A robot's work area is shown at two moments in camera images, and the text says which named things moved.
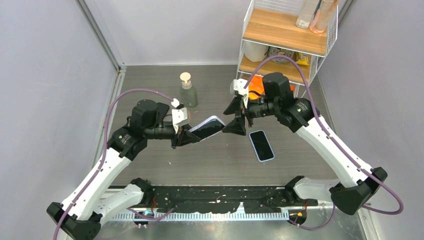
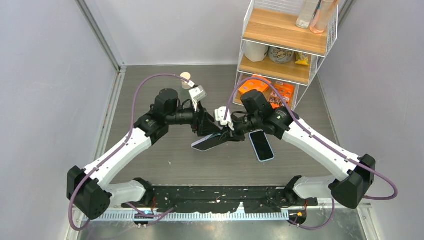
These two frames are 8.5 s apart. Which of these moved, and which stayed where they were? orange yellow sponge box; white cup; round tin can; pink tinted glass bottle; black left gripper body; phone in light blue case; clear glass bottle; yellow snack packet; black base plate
Moved: black left gripper body
Stayed: yellow snack packet; white cup; pink tinted glass bottle; orange yellow sponge box; phone in light blue case; clear glass bottle; black base plate; round tin can
